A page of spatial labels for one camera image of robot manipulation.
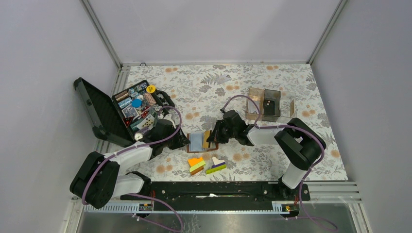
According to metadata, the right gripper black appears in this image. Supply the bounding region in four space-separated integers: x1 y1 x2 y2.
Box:
207 120 238 144

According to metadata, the brown leather card holder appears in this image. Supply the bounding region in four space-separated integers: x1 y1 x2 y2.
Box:
186 130 219 153

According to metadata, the gold credit card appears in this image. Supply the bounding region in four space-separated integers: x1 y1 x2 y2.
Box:
202 130 216 150

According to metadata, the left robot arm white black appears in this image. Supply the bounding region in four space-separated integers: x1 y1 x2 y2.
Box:
69 119 190 209

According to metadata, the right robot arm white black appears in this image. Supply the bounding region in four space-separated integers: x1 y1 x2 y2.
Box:
206 110 326 200

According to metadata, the orange green brown card stack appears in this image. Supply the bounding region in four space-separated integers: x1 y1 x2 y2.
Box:
188 157 206 176

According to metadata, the white purple green card stack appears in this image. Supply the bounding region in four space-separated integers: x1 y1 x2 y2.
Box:
206 157 226 174

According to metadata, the black VIP card stack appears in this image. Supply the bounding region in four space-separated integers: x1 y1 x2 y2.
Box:
263 99 280 117

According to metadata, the silver card on mat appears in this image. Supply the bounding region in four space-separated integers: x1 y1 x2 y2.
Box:
215 75 231 84

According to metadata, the white dealer chip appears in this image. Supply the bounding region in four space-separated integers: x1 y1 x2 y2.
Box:
134 133 144 141

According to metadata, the floral patterned table mat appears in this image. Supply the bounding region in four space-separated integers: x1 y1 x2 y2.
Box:
123 64 348 181

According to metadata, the blue poker chip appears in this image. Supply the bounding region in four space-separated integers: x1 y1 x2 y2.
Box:
131 99 142 108

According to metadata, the black poker chip case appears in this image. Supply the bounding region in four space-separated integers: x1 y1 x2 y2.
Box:
73 77 175 147

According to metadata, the yellow poker chip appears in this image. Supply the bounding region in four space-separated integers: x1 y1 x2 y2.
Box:
146 85 156 94

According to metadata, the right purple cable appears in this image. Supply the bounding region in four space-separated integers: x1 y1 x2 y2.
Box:
221 95 339 232

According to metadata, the purple cable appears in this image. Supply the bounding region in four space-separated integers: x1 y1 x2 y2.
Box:
221 95 339 232
81 105 185 233

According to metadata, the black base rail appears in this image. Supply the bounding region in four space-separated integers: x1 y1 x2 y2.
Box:
120 181 311 212

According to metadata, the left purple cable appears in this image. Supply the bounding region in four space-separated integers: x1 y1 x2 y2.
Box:
81 105 185 233

